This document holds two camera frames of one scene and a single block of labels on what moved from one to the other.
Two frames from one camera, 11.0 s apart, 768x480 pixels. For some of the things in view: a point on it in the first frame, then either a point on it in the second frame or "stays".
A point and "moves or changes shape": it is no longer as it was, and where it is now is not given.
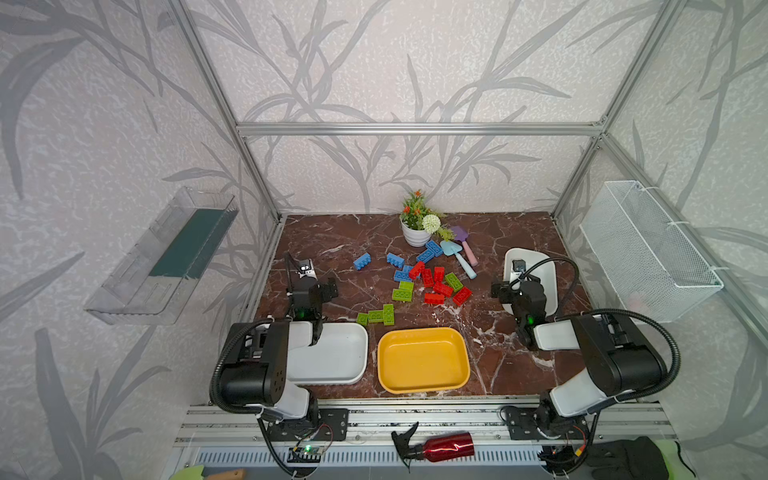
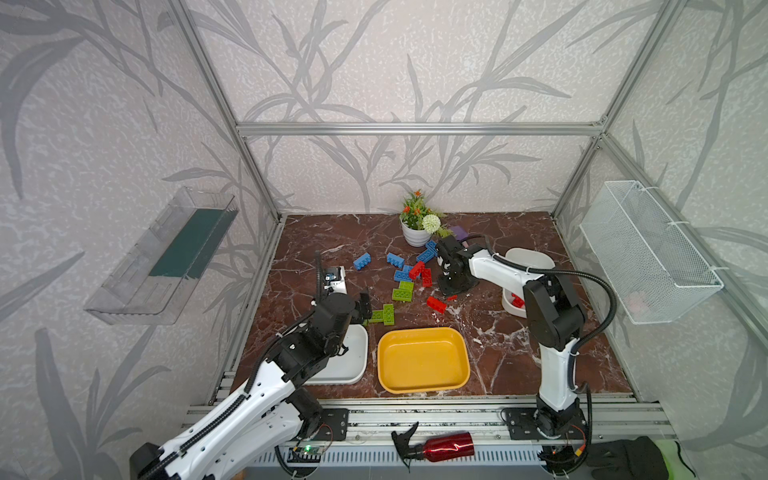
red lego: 438,273 moves or changes shape
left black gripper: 303,282 to 343,294
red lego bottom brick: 434,298 moves or changes shape
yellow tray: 419,359 stays
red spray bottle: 449,446 stays
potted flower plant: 419,222 stays
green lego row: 385,316 stays
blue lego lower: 403,275 stays
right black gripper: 520,285 to 452,271
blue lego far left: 362,261 stays
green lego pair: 404,293 stays
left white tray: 340,357 stays
